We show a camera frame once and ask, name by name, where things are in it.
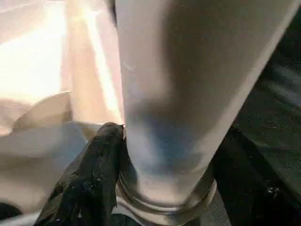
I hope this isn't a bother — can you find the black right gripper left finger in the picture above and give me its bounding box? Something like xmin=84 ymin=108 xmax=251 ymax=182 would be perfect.
xmin=34 ymin=121 xmax=125 ymax=226

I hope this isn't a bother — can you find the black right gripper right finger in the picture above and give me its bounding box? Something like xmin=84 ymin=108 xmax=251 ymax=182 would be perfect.
xmin=211 ymin=128 xmax=301 ymax=226

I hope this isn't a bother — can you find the white plastic table leg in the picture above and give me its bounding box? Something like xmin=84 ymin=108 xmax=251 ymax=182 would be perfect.
xmin=112 ymin=0 xmax=301 ymax=226

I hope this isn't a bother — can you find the black work mat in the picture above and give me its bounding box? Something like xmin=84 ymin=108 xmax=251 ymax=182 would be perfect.
xmin=0 ymin=21 xmax=301 ymax=226

